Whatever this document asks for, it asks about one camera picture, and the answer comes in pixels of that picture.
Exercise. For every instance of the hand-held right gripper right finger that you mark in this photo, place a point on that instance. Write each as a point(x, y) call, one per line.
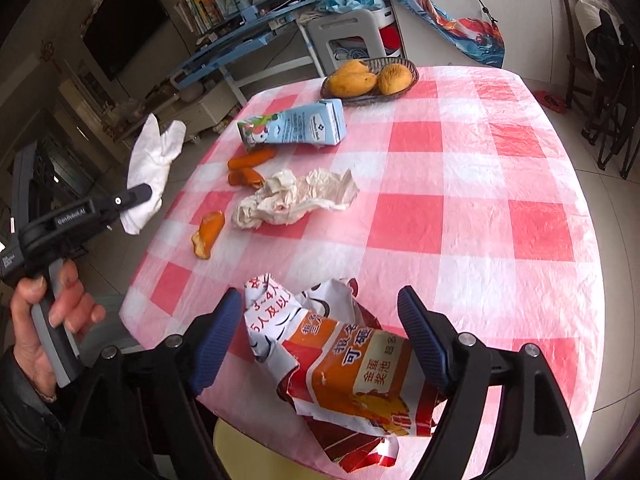
point(425, 347)

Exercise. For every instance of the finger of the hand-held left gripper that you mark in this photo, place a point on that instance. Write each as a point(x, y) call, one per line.
point(127, 197)

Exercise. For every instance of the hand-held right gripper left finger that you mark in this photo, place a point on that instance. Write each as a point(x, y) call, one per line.
point(220, 347)

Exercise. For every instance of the white tissue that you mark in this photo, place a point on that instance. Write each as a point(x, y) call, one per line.
point(150, 165)

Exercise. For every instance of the red white snack bag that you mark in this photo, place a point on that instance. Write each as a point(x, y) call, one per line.
point(345, 370)

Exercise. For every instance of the yellow plastic bin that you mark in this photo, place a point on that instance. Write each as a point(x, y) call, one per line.
point(222, 455)

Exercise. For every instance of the light blue milk carton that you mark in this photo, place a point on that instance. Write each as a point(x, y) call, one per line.
point(295, 125)

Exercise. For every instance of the person's left forearm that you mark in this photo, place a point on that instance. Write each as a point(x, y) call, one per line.
point(25, 420)

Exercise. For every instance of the person's left hand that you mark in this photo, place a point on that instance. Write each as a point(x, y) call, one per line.
point(75, 305)

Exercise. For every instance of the orange peel piece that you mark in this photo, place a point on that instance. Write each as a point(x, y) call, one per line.
point(207, 235)
point(245, 178)

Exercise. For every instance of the red white checkered tablecloth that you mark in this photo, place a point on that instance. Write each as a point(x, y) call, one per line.
point(450, 220)

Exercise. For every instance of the orange carrot piece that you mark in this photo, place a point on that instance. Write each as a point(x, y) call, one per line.
point(252, 158)

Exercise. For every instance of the crumpled stained tissue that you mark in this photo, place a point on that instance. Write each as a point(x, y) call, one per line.
point(270, 205)

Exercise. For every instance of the black television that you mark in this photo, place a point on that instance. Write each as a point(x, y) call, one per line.
point(125, 15)

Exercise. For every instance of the white plastic wrapper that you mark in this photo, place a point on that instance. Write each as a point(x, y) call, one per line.
point(330, 190)

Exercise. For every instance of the blue study desk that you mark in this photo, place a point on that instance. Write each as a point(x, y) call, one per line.
point(240, 42)

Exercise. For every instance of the row of books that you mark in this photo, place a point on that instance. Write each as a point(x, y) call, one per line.
point(205, 10)

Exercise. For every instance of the yellow mango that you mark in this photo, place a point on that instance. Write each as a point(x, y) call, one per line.
point(354, 66)
point(352, 84)
point(395, 79)

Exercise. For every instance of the dark woven basket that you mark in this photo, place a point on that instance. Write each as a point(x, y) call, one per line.
point(370, 99)

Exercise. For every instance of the white plastic stool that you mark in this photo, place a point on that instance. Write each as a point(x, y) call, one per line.
point(345, 27)

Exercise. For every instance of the red slipper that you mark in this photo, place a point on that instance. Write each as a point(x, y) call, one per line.
point(552, 101)

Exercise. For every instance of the wooden folding chair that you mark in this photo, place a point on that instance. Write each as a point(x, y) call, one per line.
point(590, 85)

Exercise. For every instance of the colourful printed bag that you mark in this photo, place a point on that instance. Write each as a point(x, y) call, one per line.
point(450, 20)

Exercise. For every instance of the black jacket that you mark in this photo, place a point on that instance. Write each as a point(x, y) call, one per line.
point(620, 60)

